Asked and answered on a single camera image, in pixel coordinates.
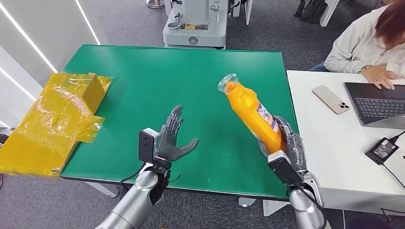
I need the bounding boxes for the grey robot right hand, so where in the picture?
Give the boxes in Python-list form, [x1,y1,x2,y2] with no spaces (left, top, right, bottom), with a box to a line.
[258,115,308,174]

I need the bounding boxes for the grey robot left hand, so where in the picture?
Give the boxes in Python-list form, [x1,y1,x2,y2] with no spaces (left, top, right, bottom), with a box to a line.
[154,104,200,170]

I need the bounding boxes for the person's right hand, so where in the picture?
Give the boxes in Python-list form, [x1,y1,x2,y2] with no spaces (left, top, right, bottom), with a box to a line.
[362,64,400,90]

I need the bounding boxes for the orange plastic bottle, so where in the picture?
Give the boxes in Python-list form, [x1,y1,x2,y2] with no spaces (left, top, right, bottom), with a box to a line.
[217,73,287,154]

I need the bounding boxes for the dark grey laptop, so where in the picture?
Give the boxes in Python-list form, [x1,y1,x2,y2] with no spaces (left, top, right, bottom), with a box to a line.
[344,82,405,130]

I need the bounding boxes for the person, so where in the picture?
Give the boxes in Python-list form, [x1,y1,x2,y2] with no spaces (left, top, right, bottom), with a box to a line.
[308,0,405,90]

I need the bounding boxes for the white desk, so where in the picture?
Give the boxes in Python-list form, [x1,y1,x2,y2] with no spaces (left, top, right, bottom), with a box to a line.
[286,70,405,217]

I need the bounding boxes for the beige smartphone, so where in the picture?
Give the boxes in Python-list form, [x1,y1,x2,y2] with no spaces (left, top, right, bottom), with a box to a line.
[312,85,350,115]

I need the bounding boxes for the white table foot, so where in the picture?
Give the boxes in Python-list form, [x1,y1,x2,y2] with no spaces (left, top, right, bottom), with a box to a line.
[262,199,291,217]
[239,197,257,208]
[85,181,119,198]

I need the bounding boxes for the green table mat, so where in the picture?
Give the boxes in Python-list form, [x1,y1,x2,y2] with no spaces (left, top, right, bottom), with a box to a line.
[60,44,299,200]

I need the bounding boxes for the black power adapter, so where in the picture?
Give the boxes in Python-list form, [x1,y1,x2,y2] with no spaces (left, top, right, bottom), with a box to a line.
[365,137,400,166]

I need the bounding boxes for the white desk leg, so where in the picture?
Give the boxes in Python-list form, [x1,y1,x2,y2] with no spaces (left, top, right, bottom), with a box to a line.
[320,0,341,28]

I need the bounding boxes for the black shoes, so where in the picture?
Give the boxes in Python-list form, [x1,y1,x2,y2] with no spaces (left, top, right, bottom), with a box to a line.
[293,0,328,24]

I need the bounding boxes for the pale grey column machine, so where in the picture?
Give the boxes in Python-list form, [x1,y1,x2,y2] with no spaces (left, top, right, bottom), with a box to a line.
[163,0,229,50]

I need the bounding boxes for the yellow taped cardboard box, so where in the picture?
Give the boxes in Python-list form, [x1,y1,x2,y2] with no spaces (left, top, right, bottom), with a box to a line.
[0,72,114,177]

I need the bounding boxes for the white furniture leg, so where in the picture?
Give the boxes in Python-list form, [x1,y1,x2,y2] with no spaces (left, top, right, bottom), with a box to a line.
[232,0,254,26]

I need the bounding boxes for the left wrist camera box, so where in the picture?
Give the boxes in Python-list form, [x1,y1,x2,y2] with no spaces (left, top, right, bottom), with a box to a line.
[139,127,160,164]

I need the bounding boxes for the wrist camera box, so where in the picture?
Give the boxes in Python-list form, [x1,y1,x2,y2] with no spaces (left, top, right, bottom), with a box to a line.
[139,127,160,164]
[267,150,305,186]

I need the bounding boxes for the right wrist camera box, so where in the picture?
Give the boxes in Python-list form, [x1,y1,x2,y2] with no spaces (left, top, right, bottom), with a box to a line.
[267,150,305,186]

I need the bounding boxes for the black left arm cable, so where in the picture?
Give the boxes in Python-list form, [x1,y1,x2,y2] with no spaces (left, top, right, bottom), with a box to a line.
[120,162,146,190]

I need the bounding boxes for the black power cable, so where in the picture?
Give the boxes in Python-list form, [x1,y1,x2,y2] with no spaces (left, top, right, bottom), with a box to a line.
[381,164,405,189]
[388,130,405,143]

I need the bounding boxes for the black floor cable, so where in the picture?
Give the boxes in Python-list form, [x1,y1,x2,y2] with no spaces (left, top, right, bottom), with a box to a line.
[380,208,405,222]

